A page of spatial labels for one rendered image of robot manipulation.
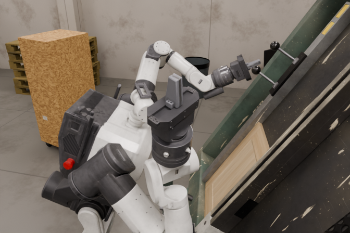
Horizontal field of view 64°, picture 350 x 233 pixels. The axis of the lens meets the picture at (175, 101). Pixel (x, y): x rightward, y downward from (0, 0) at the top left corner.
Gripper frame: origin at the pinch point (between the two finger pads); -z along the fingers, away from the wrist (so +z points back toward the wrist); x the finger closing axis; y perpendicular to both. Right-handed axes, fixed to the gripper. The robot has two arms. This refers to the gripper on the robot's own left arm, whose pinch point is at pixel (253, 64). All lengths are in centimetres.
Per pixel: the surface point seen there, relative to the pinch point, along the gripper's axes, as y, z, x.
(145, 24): -355, 134, -21
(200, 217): 38, 42, 40
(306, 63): 16.3, -17.6, 2.4
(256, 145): 29.3, 10.6, 21.2
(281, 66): -7.7, -11.1, 9.2
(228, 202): 52, 24, 24
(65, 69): -124, 163, -28
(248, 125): 15.8, 11.8, 19.5
